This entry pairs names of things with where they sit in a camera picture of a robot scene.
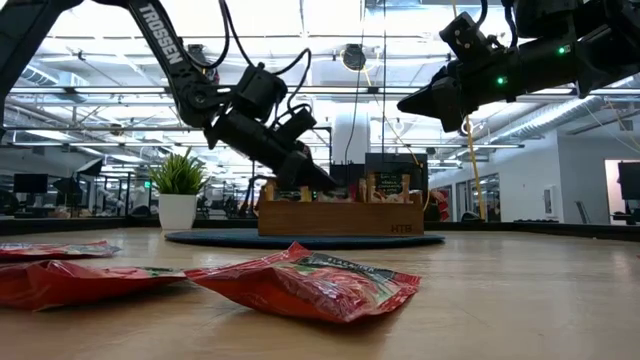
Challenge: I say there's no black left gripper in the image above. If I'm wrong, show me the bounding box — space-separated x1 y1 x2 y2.
204 107 338 193

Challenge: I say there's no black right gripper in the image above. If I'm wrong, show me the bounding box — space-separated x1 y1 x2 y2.
397 47 526 134

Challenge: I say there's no wooden three-compartment box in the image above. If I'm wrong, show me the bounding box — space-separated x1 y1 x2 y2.
257 192 426 237

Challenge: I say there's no orange tea sachet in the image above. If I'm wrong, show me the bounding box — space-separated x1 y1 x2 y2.
263 178 312 203

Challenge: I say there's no black computer tower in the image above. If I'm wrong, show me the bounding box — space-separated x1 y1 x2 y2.
328 163 366 194

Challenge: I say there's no black computer monitor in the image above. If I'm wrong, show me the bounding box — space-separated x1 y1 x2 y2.
363 152 430 191
617 160 640 201
13 173 50 195

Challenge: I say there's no round blue woven placemat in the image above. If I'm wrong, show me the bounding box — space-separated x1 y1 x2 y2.
164 228 446 251

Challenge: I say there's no green plant white pot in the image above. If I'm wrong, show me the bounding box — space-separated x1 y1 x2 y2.
148 148 211 231

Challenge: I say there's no black tilted monitor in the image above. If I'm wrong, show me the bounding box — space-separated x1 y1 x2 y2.
74 158 105 177

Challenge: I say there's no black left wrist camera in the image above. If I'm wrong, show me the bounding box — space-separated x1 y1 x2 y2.
277 106 318 147

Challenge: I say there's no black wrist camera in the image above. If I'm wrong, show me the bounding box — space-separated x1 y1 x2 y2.
277 106 318 147
438 10 497 62

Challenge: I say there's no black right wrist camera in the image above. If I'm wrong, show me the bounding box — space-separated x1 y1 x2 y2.
438 10 497 62

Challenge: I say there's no yellow cable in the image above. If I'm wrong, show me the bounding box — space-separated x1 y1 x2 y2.
451 0 487 221

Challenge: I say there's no black ceiling cable reel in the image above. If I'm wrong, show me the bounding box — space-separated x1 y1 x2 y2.
342 43 367 71

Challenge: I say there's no white wall panel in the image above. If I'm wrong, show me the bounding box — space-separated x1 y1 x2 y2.
542 185 557 217

